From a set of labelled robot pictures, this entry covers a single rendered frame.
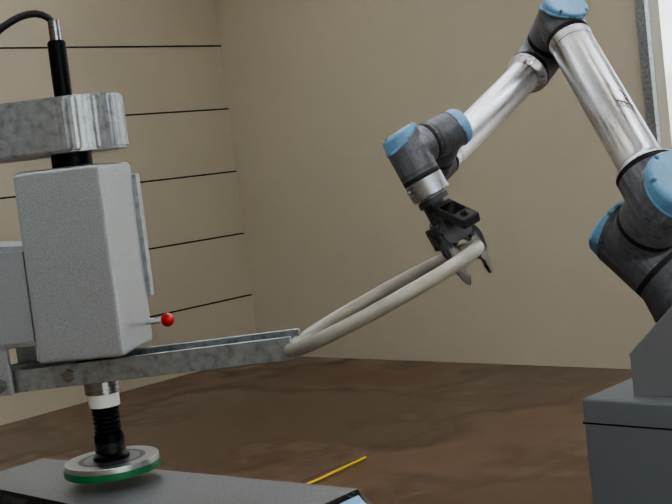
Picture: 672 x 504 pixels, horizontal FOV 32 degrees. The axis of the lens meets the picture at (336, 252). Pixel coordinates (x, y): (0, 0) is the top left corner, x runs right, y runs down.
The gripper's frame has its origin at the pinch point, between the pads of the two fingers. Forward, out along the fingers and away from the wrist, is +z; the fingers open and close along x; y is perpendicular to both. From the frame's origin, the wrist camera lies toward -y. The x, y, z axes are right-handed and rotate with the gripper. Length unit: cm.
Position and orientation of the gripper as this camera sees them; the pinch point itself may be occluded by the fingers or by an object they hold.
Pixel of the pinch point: (479, 273)
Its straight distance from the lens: 264.8
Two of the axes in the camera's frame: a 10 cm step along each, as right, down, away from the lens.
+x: -8.2, 4.6, -3.5
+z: 4.8, 8.7, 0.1
